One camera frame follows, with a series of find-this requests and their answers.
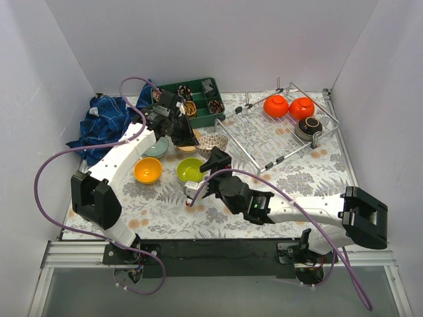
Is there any brown patterned white bowl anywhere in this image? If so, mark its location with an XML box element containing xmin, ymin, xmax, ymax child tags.
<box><xmin>196</xmin><ymin>134</ymin><xmax>229</xmax><ymax>159</ymax></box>

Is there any lime green bowl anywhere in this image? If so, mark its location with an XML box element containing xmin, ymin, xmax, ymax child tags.
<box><xmin>176</xmin><ymin>157</ymin><xmax>205</xmax><ymax>183</ymax></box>

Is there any beige bowl with drawing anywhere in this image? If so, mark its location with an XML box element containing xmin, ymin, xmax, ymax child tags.
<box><xmin>176</xmin><ymin>129</ymin><xmax>202</xmax><ymax>153</ymax></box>

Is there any pale green ribbed bowl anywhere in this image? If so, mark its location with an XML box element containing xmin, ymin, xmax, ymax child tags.
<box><xmin>143</xmin><ymin>137</ymin><xmax>169</xmax><ymax>159</ymax></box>

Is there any yellow bowl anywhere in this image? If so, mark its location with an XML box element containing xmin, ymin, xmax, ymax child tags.
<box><xmin>134</xmin><ymin>157</ymin><xmax>163</xmax><ymax>184</ymax></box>

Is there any orange bowl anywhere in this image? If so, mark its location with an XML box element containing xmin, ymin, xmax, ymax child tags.
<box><xmin>289</xmin><ymin>97</ymin><xmax>315</xmax><ymax>120</ymax></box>
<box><xmin>263</xmin><ymin>95</ymin><xmax>289</xmax><ymax>118</ymax></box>

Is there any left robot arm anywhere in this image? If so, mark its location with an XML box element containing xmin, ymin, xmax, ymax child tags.
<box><xmin>71</xmin><ymin>91</ymin><xmax>198</xmax><ymax>264</ymax></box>

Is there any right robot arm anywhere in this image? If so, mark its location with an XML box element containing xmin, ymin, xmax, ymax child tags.
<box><xmin>198</xmin><ymin>147</ymin><xmax>388</xmax><ymax>263</ymax></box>

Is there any metal dish rack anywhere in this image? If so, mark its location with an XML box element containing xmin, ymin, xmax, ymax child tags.
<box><xmin>215</xmin><ymin>80</ymin><xmax>339</xmax><ymax>174</ymax></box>

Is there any yellow ties bottom middle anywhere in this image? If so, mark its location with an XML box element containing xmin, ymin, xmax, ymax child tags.
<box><xmin>184</xmin><ymin>100</ymin><xmax>197</xmax><ymax>118</ymax></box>

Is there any green compartment tray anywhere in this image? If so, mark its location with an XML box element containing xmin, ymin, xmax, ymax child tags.
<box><xmin>158</xmin><ymin>77</ymin><xmax>225</xmax><ymax>129</ymax></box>

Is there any brown ties bottom right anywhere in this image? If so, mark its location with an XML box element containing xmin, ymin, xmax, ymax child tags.
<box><xmin>208</xmin><ymin>100</ymin><xmax>225</xmax><ymax>114</ymax></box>

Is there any blue plaid cloth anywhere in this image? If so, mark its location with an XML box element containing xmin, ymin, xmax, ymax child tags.
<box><xmin>66</xmin><ymin>84</ymin><xmax>153</xmax><ymax>166</ymax></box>

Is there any floral table mat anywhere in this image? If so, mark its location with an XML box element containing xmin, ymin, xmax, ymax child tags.
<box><xmin>61</xmin><ymin>91</ymin><xmax>368</xmax><ymax>240</ymax></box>

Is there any black brown bowl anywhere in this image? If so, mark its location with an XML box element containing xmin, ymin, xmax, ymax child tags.
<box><xmin>295</xmin><ymin>116</ymin><xmax>323</xmax><ymax>142</ymax></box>

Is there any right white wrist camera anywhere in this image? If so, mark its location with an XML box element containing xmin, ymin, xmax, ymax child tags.
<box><xmin>183</xmin><ymin>180</ymin><xmax>208</xmax><ymax>206</ymax></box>

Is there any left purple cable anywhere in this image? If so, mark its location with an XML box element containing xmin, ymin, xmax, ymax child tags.
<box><xmin>34</xmin><ymin>77</ymin><xmax>166</xmax><ymax>296</ymax></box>

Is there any purple cable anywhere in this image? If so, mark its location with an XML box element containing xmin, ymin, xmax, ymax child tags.
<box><xmin>185</xmin><ymin>168</ymin><xmax>374</xmax><ymax>312</ymax></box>
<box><xmin>34</xmin><ymin>77</ymin><xmax>166</xmax><ymax>296</ymax></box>

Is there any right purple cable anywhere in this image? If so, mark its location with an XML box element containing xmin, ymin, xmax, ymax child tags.
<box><xmin>185</xmin><ymin>168</ymin><xmax>374</xmax><ymax>312</ymax></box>

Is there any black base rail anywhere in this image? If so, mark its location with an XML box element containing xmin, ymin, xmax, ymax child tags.
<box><xmin>102</xmin><ymin>238</ymin><xmax>343</xmax><ymax>285</ymax></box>

